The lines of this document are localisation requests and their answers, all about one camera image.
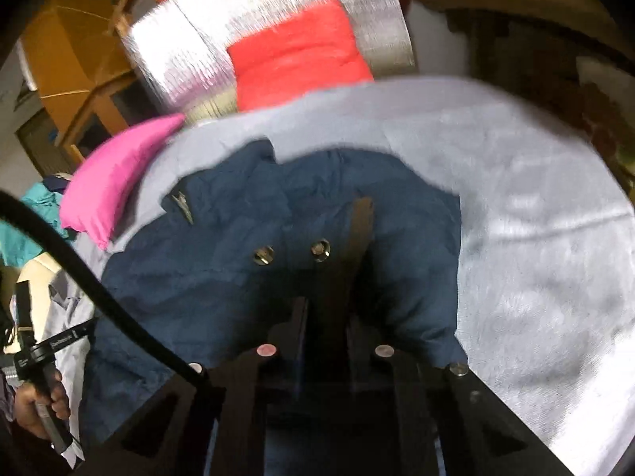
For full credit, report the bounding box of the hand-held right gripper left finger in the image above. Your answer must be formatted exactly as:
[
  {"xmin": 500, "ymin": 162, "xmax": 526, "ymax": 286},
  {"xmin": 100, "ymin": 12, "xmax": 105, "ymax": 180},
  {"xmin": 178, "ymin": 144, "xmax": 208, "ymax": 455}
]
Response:
[{"xmin": 88, "ymin": 296, "xmax": 318, "ymax": 476}]

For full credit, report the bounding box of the light grey shirt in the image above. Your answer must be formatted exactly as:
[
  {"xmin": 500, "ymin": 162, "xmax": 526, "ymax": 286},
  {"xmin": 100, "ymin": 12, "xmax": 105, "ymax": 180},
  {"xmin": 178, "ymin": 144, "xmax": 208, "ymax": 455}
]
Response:
[{"xmin": 42, "ymin": 268, "xmax": 102, "ymax": 440}]

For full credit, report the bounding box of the navy blue jacket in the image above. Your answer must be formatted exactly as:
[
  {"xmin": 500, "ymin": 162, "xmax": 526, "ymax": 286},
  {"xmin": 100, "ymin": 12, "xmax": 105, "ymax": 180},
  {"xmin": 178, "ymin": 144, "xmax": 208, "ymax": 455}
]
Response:
[{"xmin": 79, "ymin": 139, "xmax": 470, "ymax": 476}]

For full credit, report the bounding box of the black cable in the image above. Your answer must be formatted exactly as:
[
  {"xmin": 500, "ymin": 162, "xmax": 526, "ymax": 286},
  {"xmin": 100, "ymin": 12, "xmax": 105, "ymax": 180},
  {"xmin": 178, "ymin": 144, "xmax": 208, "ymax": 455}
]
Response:
[{"xmin": 0, "ymin": 192, "xmax": 205, "ymax": 382}]

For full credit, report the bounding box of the person's left hand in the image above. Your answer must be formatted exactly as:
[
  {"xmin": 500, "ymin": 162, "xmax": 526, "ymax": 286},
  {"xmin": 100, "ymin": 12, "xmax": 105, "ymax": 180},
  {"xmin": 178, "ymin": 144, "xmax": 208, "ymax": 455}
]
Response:
[{"xmin": 14, "ymin": 379, "xmax": 71, "ymax": 441}]

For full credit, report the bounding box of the yellow wooden cabinet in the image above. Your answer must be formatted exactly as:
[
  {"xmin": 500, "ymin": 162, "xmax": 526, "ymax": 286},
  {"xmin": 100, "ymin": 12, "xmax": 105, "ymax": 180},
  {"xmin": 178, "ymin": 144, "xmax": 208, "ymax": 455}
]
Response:
[{"xmin": 22, "ymin": 0, "xmax": 147, "ymax": 162}]

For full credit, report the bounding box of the silver quilted mat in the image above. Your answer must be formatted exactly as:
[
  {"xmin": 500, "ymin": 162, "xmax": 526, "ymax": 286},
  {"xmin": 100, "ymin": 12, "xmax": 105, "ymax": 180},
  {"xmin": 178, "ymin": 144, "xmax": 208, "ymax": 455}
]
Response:
[{"xmin": 121, "ymin": 0, "xmax": 416, "ymax": 125}]

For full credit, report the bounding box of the grey bed sheet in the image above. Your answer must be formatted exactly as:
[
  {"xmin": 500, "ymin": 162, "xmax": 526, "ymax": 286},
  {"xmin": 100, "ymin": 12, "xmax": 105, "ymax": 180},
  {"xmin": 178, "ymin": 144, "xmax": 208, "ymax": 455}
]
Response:
[{"xmin": 74, "ymin": 77, "xmax": 632, "ymax": 463}]

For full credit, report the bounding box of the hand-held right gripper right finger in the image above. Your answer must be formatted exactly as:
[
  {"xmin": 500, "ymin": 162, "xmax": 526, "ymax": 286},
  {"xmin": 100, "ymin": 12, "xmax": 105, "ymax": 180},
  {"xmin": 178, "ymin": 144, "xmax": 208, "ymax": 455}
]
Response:
[{"xmin": 317, "ymin": 196, "xmax": 576, "ymax": 476}]

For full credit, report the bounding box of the teal cloth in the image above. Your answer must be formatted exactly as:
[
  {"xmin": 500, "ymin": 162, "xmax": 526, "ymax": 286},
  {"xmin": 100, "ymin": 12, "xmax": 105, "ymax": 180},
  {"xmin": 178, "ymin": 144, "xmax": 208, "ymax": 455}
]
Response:
[{"xmin": 0, "ymin": 181, "xmax": 75, "ymax": 269}]

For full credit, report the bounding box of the pink pillow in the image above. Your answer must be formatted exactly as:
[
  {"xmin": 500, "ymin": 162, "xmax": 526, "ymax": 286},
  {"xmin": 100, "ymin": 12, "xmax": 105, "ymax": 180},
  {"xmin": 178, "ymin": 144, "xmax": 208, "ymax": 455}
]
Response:
[{"xmin": 60, "ymin": 113, "xmax": 187, "ymax": 251}]

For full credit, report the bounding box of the dark wooden cabinet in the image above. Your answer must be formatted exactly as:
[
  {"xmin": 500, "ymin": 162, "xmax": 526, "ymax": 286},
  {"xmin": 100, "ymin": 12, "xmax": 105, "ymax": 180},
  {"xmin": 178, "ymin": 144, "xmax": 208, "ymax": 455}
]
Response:
[{"xmin": 412, "ymin": 0, "xmax": 635, "ymax": 184}]

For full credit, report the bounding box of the red pillow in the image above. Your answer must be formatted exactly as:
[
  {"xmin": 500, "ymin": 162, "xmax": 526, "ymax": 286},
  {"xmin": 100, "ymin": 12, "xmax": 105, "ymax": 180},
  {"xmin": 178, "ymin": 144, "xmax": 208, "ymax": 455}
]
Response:
[{"xmin": 227, "ymin": 0, "xmax": 374, "ymax": 111}]

